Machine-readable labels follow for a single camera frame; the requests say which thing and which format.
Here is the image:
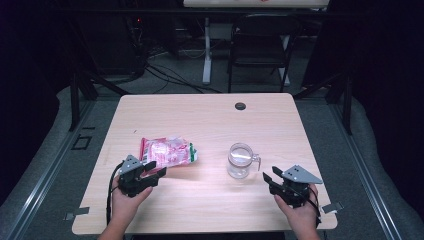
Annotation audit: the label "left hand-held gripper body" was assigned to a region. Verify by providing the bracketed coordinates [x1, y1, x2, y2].
[118, 154, 158, 198]

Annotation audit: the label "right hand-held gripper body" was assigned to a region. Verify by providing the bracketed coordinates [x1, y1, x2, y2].
[270, 164, 324, 209]

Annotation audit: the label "red and white plastic bag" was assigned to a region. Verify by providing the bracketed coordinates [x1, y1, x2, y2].
[139, 135, 198, 174]

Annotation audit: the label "clear glass jar with lid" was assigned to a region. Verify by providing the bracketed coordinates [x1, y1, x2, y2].
[227, 142, 262, 180]

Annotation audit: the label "person's right hand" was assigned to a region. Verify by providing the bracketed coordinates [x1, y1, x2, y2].
[273, 186, 320, 234]

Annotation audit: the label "person's left hand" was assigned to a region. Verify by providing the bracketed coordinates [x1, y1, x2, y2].
[111, 176, 153, 224]

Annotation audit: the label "black tape square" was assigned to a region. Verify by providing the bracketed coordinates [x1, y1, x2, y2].
[70, 133, 93, 151]

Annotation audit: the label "black metal stand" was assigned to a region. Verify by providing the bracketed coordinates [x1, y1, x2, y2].
[293, 71, 354, 136]
[68, 69, 131, 132]

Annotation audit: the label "white-legged table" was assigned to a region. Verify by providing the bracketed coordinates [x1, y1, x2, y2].
[182, 0, 331, 87]

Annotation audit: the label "black folding chair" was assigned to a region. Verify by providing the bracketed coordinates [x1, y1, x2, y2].
[227, 13, 303, 94]

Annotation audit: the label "right hand-held gripper black cable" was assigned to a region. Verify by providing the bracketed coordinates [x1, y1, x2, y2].
[308, 186, 323, 228]

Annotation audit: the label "hand-held gripper black cable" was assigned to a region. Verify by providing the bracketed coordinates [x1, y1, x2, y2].
[308, 186, 323, 228]
[105, 162, 124, 226]

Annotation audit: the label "left hand-held gripper black cable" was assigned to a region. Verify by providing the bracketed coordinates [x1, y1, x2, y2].
[105, 162, 124, 226]

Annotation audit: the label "black floor cables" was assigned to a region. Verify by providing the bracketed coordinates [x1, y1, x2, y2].
[144, 63, 223, 95]

